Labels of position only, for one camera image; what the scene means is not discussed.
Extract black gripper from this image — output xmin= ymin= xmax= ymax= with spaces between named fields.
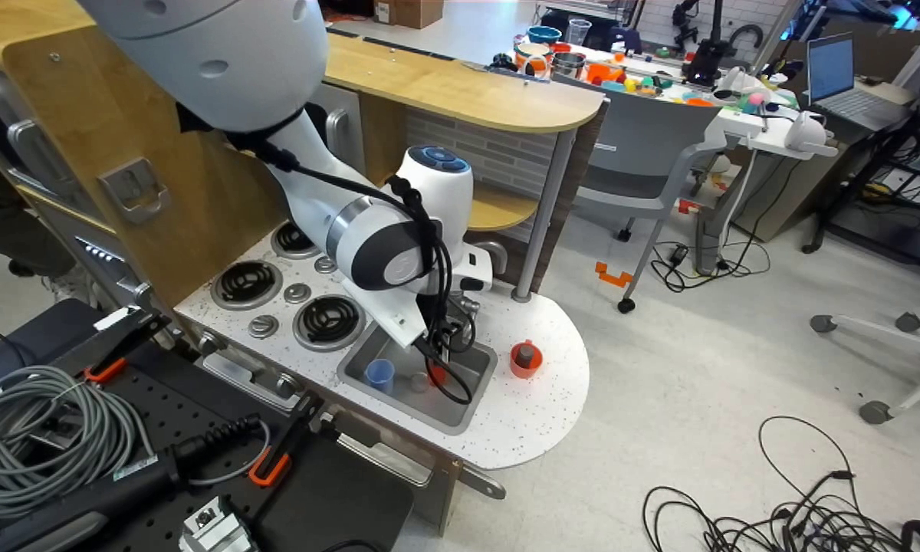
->
xmin=417 ymin=293 xmax=479 ymax=357

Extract blue cup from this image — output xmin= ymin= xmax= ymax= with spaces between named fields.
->
xmin=365 ymin=360 xmax=395 ymax=394

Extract grey toy sink basin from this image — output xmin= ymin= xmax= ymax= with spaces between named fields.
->
xmin=340 ymin=327 xmax=497 ymax=434

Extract red cup with grey item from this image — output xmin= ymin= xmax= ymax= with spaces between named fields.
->
xmin=509 ymin=342 xmax=542 ymax=380

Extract front left stove burner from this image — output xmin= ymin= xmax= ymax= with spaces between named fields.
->
xmin=294 ymin=295 xmax=365 ymax=354

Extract stove burner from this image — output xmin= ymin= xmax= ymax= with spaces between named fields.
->
xmin=294 ymin=295 xmax=365 ymax=354
xmin=269 ymin=224 xmax=316 ymax=260
xmin=211 ymin=260 xmax=283 ymax=311

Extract back right stove burner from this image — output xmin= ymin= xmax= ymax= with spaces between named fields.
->
xmin=269 ymin=224 xmax=316 ymax=260

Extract back left stove burner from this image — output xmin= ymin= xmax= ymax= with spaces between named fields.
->
xmin=211 ymin=260 xmax=283 ymax=311

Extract open laptop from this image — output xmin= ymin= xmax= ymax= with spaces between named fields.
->
xmin=807 ymin=37 xmax=908 ymax=133

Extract black floor cables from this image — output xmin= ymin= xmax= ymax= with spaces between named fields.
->
xmin=639 ymin=411 xmax=920 ymax=552

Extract grey coiled cable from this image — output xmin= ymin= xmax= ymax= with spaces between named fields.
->
xmin=0 ymin=361 xmax=142 ymax=523

